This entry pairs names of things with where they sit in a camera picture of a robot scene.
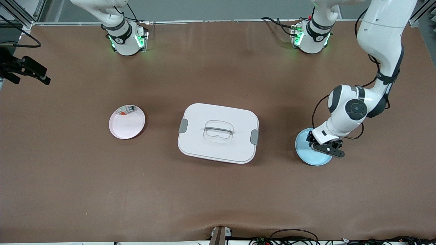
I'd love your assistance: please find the blue round plate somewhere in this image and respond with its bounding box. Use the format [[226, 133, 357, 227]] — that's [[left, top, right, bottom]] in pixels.
[[295, 128, 333, 166]]

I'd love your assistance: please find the white lidded storage box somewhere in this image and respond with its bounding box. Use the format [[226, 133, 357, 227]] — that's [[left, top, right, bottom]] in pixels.
[[177, 103, 260, 165]]

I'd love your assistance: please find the pink round plate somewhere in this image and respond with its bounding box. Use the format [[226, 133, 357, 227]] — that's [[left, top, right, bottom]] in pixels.
[[109, 104, 146, 140]]

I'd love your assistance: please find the long black left arm cable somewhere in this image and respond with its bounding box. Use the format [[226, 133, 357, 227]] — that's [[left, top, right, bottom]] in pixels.
[[312, 9, 406, 141]]

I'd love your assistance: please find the aluminium frame profile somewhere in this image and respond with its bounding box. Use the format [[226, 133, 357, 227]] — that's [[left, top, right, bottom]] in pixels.
[[0, 0, 46, 34], [409, 0, 436, 27]]

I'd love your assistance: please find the black looped cable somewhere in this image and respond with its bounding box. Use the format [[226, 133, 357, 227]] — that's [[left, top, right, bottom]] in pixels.
[[270, 229, 319, 245]]

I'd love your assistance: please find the white push-button switch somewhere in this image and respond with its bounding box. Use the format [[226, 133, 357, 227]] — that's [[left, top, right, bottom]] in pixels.
[[116, 105, 137, 116]]

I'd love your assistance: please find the black right base cable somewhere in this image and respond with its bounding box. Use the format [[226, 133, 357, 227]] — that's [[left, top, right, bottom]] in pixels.
[[114, 3, 140, 22]]

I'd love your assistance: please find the black base cable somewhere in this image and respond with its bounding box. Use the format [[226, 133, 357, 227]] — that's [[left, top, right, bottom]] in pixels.
[[261, 17, 297, 36], [114, 3, 140, 22]]

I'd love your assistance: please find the black left base cable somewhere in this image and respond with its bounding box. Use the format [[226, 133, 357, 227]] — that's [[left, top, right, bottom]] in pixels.
[[261, 17, 297, 36]]

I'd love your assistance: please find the tangled black cable bundle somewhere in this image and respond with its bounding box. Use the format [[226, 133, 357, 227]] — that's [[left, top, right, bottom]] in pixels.
[[249, 236, 436, 245]]

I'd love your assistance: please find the grey metal bracket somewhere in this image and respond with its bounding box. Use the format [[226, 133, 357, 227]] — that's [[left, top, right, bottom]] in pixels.
[[208, 226, 233, 245]]

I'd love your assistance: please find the silver table edge rail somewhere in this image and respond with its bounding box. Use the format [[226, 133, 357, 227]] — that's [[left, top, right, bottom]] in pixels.
[[32, 19, 411, 27]]

